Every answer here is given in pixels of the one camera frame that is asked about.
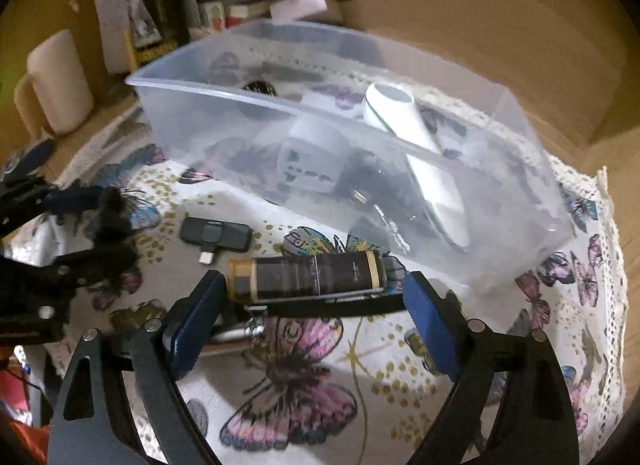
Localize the clear plastic storage box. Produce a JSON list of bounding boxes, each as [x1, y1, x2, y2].
[[128, 19, 573, 289]]

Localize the dark cylindrical tube gold caps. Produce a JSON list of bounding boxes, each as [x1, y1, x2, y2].
[[228, 251, 387, 305]]

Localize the white tape roll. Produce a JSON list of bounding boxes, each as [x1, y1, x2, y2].
[[277, 118, 352, 194]]

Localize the silver metal pen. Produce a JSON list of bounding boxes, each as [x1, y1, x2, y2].
[[200, 323, 265, 357]]

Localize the black usb dongle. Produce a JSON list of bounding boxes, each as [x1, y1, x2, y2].
[[179, 216, 253, 265]]

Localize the small white box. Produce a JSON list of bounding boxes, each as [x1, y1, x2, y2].
[[270, 0, 331, 22]]

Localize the white note paper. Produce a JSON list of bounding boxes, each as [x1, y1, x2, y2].
[[94, 0, 129, 75]]

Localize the cream pillar mug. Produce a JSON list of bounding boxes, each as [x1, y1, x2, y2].
[[14, 30, 94, 139]]

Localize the black round knob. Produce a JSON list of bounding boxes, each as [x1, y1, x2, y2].
[[242, 80, 278, 97]]

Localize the white handheld massager device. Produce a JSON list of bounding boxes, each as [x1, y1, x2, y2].
[[363, 83, 471, 251]]

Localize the butterfly print tablecloth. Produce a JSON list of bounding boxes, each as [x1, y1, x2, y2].
[[0, 44, 629, 465]]

